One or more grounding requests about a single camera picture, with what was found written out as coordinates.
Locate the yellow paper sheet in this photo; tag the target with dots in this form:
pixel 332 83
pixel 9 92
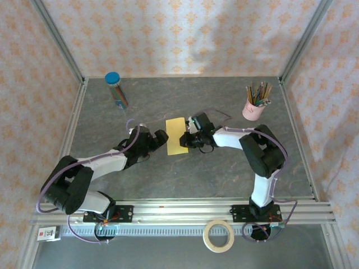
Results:
pixel 175 140

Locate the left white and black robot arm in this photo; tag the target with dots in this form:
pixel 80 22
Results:
pixel 109 162

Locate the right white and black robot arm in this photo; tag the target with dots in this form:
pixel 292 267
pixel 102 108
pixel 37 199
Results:
pixel 227 138

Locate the pencil tube with blue lid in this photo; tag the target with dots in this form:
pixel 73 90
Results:
pixel 119 95

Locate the pink pencil cup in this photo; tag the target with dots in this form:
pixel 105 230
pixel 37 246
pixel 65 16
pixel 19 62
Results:
pixel 252 113

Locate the bunch of coloured pencils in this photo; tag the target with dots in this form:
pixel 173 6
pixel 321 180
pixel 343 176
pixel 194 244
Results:
pixel 259 93

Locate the masking tape roll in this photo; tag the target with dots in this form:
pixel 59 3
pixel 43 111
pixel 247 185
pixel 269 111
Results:
pixel 218 249

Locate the white card with red mark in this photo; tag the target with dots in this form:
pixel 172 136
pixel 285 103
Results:
pixel 49 233

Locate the wide aluminium frame rail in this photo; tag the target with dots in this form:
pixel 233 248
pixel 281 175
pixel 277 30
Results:
pixel 182 210

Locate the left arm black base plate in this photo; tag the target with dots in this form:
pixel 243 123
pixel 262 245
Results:
pixel 126 211

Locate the aluminium side rail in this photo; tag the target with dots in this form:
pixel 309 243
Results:
pixel 300 145
pixel 67 140

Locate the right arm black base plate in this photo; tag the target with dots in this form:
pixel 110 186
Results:
pixel 238 213

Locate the aluminium frame post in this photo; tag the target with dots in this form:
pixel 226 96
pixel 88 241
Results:
pixel 60 42
pixel 304 36

